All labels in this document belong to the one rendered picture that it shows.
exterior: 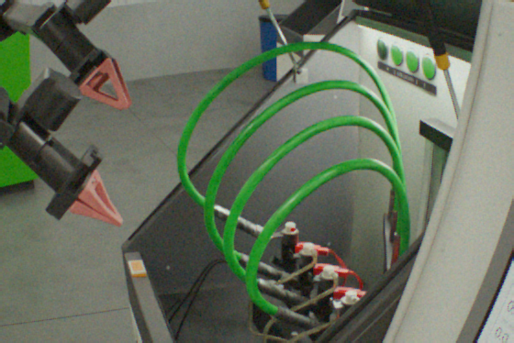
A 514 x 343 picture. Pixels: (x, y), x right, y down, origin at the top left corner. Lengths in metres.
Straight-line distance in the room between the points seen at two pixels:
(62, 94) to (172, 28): 6.93
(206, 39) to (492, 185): 7.32
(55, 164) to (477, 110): 0.52
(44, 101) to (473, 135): 0.52
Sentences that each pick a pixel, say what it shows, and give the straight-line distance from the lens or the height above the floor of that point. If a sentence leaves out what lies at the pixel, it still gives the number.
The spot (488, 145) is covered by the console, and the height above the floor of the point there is 1.39.
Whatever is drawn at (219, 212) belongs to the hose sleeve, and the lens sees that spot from 0.99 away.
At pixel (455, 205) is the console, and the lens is 0.67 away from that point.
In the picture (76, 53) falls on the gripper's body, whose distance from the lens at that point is 0.94.
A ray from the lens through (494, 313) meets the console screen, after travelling 0.60.
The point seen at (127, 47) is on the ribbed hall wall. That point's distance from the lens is 7.56.
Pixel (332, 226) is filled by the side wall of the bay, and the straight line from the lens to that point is 1.46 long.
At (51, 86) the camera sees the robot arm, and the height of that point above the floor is 1.42.
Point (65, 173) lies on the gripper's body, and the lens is 0.80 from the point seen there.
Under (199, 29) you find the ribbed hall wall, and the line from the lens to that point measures 7.81.
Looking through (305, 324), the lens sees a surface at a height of 1.09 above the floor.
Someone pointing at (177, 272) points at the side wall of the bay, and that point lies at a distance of 1.39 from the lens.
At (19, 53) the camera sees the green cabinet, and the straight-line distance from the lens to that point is 4.14.
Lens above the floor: 1.57
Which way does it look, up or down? 21 degrees down
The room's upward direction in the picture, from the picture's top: straight up
